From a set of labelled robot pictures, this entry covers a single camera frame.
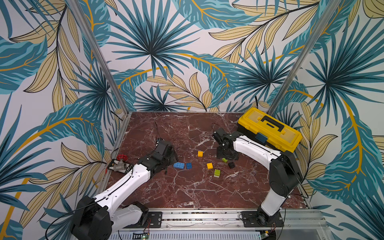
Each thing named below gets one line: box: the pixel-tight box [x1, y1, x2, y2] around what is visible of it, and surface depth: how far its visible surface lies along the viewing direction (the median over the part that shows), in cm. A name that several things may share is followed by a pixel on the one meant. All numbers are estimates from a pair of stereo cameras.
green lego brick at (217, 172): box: [214, 169, 221, 177], surface depth 88 cm
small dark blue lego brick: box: [186, 162, 193, 170], surface depth 92 cm
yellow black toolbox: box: [237, 107, 303, 153], surface depth 92 cm
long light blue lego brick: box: [173, 162, 185, 169], surface depth 92 cm
